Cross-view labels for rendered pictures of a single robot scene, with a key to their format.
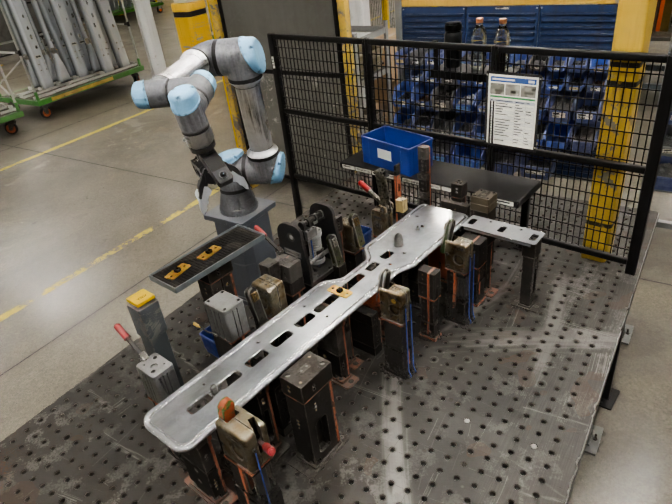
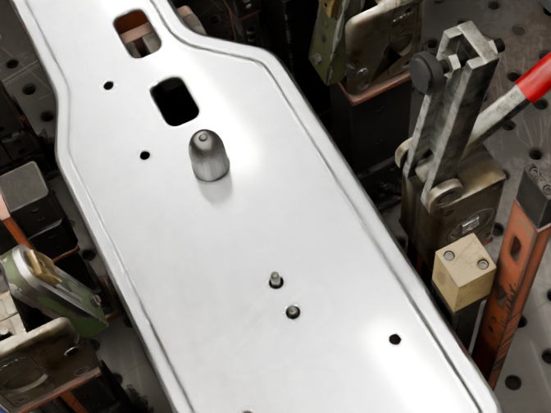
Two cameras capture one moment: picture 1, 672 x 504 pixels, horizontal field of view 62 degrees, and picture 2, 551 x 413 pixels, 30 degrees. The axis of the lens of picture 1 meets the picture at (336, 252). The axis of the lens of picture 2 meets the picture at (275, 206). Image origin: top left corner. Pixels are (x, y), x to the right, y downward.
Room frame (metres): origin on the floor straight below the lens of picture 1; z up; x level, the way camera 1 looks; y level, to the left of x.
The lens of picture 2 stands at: (1.99, -0.60, 1.77)
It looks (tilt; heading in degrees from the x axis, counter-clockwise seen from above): 63 degrees down; 119
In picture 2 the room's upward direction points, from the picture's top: 10 degrees counter-clockwise
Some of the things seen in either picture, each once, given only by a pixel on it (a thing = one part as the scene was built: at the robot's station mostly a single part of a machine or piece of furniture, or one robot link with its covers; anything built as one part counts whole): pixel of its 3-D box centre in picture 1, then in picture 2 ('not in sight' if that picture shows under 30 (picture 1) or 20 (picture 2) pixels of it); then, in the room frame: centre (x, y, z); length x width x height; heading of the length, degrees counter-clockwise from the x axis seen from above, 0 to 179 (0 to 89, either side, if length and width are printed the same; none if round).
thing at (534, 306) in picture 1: (529, 273); not in sight; (1.67, -0.70, 0.84); 0.11 x 0.06 x 0.29; 47
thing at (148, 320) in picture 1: (161, 358); not in sight; (1.35, 0.58, 0.92); 0.08 x 0.08 x 0.44; 47
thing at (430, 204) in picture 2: not in sight; (443, 194); (1.93, -0.23, 1.06); 0.03 x 0.01 x 0.03; 47
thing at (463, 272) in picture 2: (403, 238); (449, 342); (1.96, -0.28, 0.88); 0.04 x 0.04 x 0.36; 47
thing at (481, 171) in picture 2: (384, 246); (441, 255); (1.93, -0.20, 0.88); 0.07 x 0.06 x 0.35; 47
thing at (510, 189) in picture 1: (432, 173); not in sight; (2.27, -0.47, 1.02); 0.90 x 0.22 x 0.03; 47
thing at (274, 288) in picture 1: (277, 328); not in sight; (1.47, 0.23, 0.89); 0.13 x 0.11 x 0.38; 47
